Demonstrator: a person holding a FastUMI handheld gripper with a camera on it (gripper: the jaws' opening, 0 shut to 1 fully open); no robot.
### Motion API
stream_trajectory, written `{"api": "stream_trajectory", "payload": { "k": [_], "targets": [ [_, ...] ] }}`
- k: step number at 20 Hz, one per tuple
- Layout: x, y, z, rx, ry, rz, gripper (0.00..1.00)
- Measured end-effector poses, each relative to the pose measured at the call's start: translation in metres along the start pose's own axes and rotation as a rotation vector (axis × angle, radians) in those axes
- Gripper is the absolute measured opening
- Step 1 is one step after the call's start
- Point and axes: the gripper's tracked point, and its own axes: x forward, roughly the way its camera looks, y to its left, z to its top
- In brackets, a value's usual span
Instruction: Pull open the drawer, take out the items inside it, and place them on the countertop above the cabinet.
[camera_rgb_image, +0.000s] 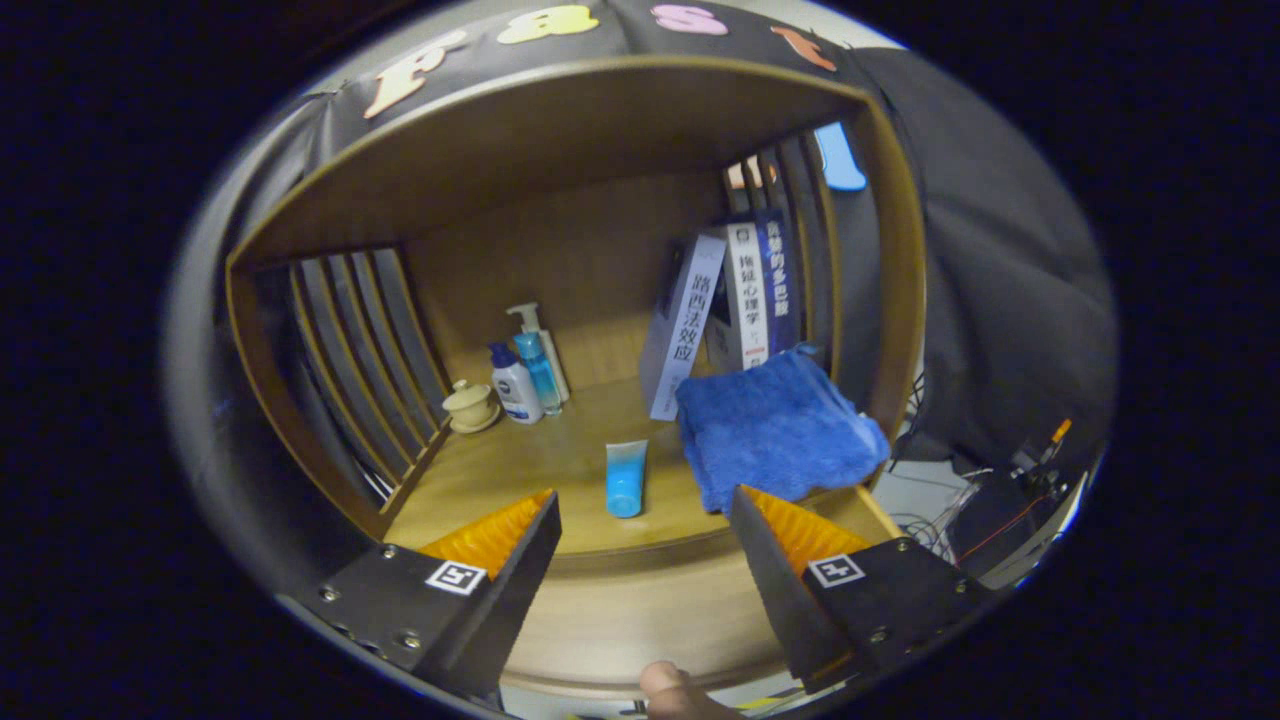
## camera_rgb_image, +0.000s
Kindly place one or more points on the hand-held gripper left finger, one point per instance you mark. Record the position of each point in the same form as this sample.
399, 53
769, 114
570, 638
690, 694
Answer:
500, 610

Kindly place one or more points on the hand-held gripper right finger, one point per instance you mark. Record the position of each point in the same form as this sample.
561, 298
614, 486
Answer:
775, 590

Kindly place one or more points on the wooden drawer with black knob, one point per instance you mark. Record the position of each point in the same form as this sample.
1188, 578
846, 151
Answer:
650, 620

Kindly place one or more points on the light blue tube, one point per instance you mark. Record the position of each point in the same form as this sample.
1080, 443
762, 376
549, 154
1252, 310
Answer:
626, 480

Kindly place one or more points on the wooden countertop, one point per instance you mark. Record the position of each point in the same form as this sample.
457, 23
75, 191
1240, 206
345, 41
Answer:
560, 460

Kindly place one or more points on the wooden cabinet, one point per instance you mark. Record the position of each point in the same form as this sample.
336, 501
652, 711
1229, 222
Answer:
550, 130

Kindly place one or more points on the folded blue towel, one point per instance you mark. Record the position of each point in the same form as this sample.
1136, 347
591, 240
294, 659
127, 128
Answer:
780, 430

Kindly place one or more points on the beige lidded tea cup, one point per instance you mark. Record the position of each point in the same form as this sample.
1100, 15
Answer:
470, 405

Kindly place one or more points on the white lotion bottle blue cap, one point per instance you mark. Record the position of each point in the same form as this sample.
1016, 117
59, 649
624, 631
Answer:
517, 390

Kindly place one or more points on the black equipment with orange part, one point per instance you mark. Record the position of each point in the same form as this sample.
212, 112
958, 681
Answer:
990, 530

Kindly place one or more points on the blue pump bottle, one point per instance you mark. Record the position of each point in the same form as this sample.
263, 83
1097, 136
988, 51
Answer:
540, 370

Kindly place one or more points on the grey leaning book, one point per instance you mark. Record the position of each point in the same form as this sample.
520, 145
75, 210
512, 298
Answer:
685, 330

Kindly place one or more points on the white spine book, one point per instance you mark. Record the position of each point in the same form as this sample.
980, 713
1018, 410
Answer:
748, 290

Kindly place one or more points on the dark blue book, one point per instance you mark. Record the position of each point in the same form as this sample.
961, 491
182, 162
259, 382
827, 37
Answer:
778, 280

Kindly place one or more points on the black backdrop cloth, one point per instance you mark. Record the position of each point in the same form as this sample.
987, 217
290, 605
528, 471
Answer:
1000, 250

